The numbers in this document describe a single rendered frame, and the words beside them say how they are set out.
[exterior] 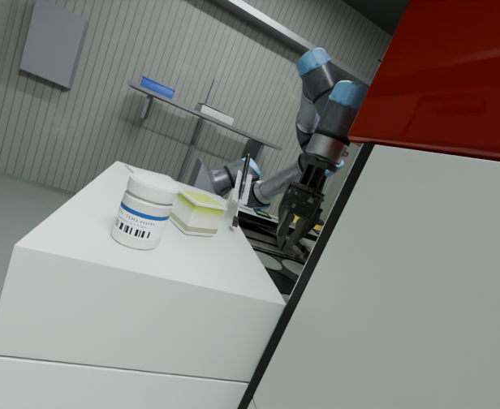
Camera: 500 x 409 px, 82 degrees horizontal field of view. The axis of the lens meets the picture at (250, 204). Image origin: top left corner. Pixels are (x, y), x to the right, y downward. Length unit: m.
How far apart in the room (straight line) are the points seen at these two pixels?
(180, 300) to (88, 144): 3.17
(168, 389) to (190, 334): 0.10
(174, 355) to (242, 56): 3.32
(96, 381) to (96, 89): 3.16
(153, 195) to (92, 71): 3.12
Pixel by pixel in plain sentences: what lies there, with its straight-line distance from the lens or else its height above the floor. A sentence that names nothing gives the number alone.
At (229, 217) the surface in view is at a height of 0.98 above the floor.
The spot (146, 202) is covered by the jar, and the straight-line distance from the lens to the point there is 0.41.
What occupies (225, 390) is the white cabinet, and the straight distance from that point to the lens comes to 0.53.
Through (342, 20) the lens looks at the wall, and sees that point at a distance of 4.11.
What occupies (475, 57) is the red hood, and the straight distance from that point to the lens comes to 0.37.
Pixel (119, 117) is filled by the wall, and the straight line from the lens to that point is 3.43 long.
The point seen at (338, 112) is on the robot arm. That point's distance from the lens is 0.59.
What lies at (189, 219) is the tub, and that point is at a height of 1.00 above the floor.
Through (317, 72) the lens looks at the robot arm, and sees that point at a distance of 0.72.
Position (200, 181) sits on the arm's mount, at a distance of 1.27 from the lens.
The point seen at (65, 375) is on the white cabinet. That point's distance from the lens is 0.49.
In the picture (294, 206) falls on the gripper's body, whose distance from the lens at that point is 0.56.
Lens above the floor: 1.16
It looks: 10 degrees down
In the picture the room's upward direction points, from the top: 23 degrees clockwise
